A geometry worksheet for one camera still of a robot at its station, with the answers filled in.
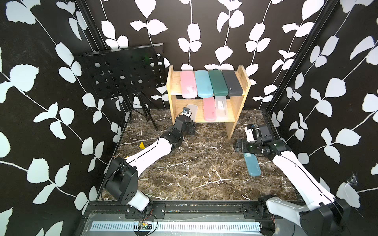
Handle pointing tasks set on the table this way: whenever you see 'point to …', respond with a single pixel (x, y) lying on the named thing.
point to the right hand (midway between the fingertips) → (238, 142)
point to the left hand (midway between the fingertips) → (190, 119)
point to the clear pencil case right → (221, 111)
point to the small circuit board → (143, 225)
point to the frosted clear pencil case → (194, 109)
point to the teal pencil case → (253, 164)
